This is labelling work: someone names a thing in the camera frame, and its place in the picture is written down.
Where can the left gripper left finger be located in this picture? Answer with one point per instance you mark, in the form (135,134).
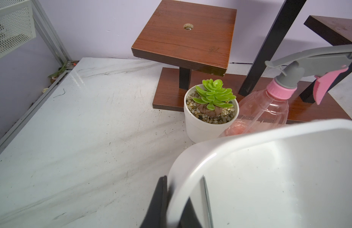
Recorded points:
(156,213)

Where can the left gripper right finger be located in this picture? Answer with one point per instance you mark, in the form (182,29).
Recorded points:
(189,218)

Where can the white plastic storage box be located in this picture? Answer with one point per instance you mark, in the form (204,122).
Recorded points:
(298,176)

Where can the potted green succulent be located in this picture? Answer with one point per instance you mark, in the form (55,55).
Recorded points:
(209,109)

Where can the pink spray bottle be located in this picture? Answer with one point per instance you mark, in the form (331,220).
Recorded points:
(269,108)

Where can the brown wooden tiered stand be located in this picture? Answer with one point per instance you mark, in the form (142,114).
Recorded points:
(195,41)

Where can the white mesh lower shelf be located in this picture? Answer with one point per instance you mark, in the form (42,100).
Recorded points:
(16,25)

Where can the aluminium frame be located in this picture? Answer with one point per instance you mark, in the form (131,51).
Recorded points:
(24,72)

